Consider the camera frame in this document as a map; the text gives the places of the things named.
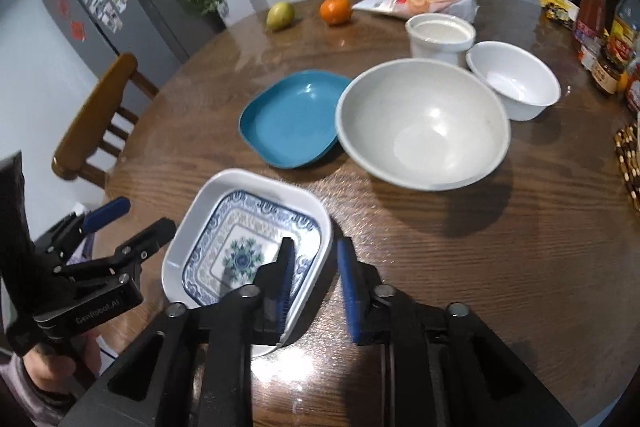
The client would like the blue patterned square dish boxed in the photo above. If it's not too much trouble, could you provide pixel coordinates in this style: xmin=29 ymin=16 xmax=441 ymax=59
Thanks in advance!
xmin=160 ymin=168 xmax=333 ymax=346

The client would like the teal square plate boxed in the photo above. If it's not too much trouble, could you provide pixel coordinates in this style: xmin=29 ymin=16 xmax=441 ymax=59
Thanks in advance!
xmin=238 ymin=69 xmax=352 ymax=169

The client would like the large white bowl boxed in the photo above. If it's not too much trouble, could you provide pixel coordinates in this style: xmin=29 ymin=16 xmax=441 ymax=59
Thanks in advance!
xmin=335 ymin=58 xmax=511 ymax=192

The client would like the white ceramic ramekin pot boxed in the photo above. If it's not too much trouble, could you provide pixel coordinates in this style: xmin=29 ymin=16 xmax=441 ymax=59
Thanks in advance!
xmin=405 ymin=13 xmax=476 ymax=68

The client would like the small white bowl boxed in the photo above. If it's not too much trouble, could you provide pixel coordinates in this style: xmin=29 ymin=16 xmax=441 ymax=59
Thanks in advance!
xmin=465 ymin=41 xmax=562 ymax=121

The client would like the person's left hand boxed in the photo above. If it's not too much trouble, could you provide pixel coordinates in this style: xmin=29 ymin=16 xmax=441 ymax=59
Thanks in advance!
xmin=23 ymin=331 xmax=101 ymax=395

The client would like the left side wooden chair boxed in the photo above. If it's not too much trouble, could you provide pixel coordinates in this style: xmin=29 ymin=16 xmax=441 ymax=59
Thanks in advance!
xmin=51 ymin=53 xmax=160 ymax=188

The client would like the grey refrigerator with magnets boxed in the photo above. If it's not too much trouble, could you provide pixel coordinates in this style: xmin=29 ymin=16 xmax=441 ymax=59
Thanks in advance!
xmin=42 ymin=0 xmax=226 ymax=87

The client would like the green pear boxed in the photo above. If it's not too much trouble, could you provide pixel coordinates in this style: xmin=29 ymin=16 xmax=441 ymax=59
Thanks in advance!
xmin=266 ymin=2 xmax=295 ymax=31

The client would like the orange tangerine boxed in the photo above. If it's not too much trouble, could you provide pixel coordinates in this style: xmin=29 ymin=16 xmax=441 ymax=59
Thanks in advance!
xmin=319 ymin=0 xmax=352 ymax=26

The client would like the white snack bag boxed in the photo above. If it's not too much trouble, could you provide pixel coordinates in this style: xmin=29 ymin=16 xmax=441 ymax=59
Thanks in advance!
xmin=352 ymin=0 xmax=478 ymax=23

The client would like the small white lid jar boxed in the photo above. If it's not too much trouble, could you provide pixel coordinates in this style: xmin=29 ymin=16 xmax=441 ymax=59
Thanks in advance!
xmin=578 ymin=42 xmax=601 ymax=72

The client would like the brown sauce jar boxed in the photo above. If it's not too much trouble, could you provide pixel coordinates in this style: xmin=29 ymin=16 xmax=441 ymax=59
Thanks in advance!
xmin=591 ymin=46 xmax=627 ymax=95

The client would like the red label jar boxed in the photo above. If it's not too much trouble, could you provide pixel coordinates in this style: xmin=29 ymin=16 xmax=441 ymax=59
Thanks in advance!
xmin=625 ymin=70 xmax=640 ymax=113

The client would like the yellow snack packet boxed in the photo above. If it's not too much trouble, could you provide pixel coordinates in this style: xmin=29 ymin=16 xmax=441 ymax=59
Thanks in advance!
xmin=539 ymin=0 xmax=579 ymax=30

